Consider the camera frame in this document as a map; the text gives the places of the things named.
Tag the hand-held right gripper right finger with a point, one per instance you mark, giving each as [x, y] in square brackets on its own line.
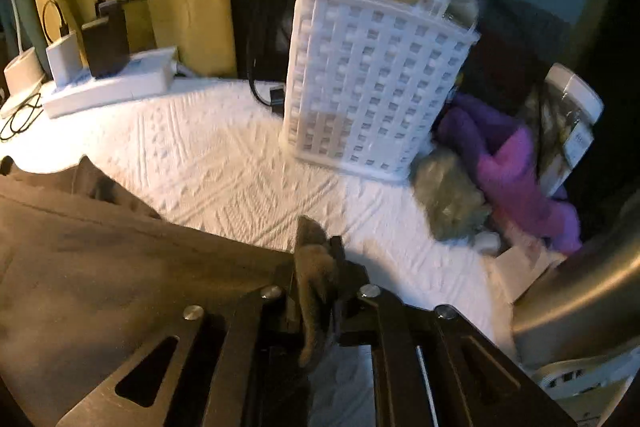
[350, 302]

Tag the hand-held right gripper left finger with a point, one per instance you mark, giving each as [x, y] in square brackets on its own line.
[285, 307]

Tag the dark brown t-shirt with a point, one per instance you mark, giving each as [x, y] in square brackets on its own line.
[100, 257]

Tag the olive fuzzy cloth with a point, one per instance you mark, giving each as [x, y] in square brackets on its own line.
[450, 202]

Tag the purple cloth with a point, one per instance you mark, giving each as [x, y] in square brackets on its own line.
[510, 177]

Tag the white plastic basket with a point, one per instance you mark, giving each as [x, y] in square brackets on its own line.
[370, 82]

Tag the steel tumbler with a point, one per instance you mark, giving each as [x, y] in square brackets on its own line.
[575, 292]

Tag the white power strip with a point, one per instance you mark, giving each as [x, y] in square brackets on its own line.
[110, 87]

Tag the clear jar with white lid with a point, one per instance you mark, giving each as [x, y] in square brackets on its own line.
[570, 107]

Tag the black charger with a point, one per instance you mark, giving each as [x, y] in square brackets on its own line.
[105, 42]

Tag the white charger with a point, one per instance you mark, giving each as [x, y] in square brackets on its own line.
[62, 57]

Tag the white desk lamp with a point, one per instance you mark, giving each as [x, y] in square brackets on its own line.
[22, 67]

